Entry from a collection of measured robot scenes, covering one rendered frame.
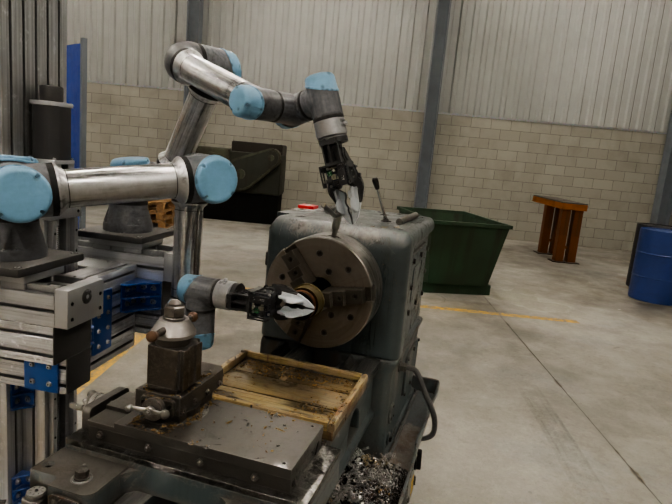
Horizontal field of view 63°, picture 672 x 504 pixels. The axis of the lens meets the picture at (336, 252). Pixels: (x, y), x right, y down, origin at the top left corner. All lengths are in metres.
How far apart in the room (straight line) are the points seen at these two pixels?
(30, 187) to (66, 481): 0.57
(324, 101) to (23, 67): 0.82
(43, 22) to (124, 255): 0.68
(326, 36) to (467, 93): 3.05
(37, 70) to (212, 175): 0.61
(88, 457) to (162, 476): 0.14
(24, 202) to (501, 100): 11.10
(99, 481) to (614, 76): 12.25
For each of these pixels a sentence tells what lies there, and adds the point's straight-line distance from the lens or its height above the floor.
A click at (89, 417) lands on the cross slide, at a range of 1.14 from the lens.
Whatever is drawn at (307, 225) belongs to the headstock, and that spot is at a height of 1.24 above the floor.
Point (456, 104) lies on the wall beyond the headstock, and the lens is 11.79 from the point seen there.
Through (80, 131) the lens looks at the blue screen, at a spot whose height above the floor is 1.43.
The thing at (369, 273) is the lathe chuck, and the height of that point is 1.16.
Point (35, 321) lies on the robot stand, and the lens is 1.41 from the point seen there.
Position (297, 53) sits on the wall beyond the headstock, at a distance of 11.81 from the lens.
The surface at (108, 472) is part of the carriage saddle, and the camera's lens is 1.07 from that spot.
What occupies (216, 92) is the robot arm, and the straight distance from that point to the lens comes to 1.43.
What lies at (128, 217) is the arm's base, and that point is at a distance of 1.83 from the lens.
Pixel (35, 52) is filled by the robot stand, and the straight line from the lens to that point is 1.77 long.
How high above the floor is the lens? 1.47
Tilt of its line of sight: 10 degrees down
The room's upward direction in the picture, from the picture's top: 5 degrees clockwise
